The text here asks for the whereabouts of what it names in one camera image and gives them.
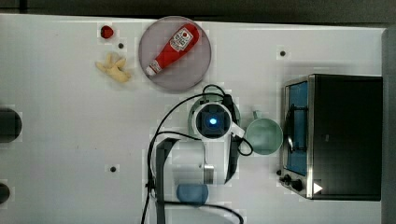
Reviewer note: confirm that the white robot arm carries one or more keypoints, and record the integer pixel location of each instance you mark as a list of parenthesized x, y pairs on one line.
[(184, 169)]

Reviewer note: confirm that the grey round plate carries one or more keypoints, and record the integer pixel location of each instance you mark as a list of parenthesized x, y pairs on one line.
[(184, 73)]

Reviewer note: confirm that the green mug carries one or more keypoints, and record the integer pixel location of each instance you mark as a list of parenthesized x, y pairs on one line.
[(265, 135)]

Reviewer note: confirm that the red ketchup bottle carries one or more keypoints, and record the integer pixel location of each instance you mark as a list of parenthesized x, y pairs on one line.
[(178, 45)]

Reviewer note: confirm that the blue bowl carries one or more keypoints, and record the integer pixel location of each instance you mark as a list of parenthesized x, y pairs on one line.
[(192, 193)]

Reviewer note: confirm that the yellow toy ginger root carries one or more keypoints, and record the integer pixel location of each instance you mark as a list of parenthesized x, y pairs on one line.
[(113, 67)]

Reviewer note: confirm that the red toy strawberry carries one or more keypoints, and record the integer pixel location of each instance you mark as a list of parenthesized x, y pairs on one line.
[(106, 32)]

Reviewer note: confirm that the black toaster oven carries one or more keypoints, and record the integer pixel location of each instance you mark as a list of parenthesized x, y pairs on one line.
[(333, 132)]

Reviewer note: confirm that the black cylinder at table edge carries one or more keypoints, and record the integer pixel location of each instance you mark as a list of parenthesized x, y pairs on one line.
[(10, 125)]

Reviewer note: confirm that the small black cylinder lower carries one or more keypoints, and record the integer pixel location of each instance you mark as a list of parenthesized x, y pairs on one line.
[(4, 193)]

